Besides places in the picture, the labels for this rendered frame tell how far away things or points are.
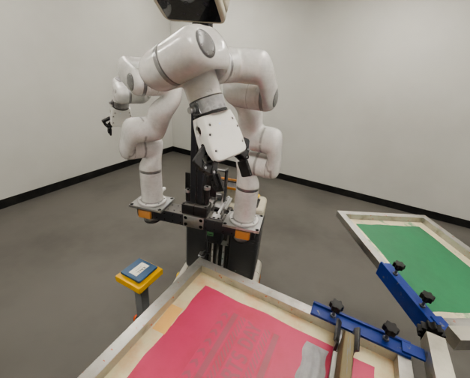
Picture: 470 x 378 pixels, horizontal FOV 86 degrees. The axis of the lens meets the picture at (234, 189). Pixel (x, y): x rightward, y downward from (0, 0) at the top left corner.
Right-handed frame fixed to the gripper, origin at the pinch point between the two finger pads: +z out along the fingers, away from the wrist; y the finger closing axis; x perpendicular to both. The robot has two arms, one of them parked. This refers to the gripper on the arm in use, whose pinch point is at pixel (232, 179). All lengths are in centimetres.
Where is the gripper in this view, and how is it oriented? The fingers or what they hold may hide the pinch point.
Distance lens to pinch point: 58.0
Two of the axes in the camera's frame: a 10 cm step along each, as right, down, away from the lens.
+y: 6.8, -3.8, 6.3
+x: -6.7, 0.5, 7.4
